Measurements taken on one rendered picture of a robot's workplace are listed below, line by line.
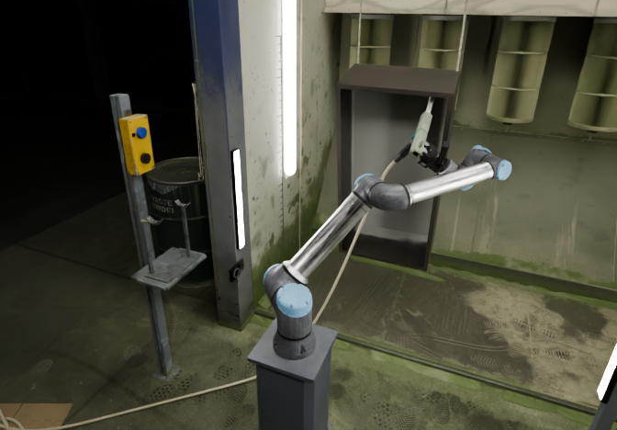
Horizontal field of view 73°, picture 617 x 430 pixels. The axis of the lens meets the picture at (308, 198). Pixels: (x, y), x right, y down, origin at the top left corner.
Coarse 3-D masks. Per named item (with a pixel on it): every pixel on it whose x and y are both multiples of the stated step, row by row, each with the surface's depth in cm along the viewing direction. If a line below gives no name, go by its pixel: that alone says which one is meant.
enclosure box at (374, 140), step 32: (352, 96) 253; (384, 96) 250; (416, 96) 243; (448, 96) 202; (352, 128) 265; (384, 128) 262; (416, 128) 254; (448, 128) 211; (352, 160) 280; (384, 160) 275; (416, 160) 266; (384, 224) 305; (416, 224) 295; (384, 256) 282; (416, 256) 281
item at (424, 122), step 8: (432, 96) 215; (432, 104) 212; (424, 112) 204; (424, 120) 199; (424, 128) 196; (416, 136) 192; (424, 136) 192; (408, 144) 199; (416, 144) 187; (400, 152) 203; (408, 152) 200; (416, 152) 186
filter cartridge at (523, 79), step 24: (504, 24) 292; (528, 24) 279; (552, 24) 280; (504, 48) 294; (528, 48) 283; (504, 72) 296; (528, 72) 288; (504, 96) 299; (528, 96) 296; (504, 120) 303; (528, 120) 302
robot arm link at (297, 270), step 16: (368, 176) 186; (352, 192) 187; (368, 192) 179; (352, 208) 183; (368, 208) 184; (336, 224) 184; (352, 224) 185; (320, 240) 184; (336, 240) 185; (304, 256) 185; (320, 256) 185; (272, 272) 191; (288, 272) 184; (304, 272) 186; (272, 288) 184
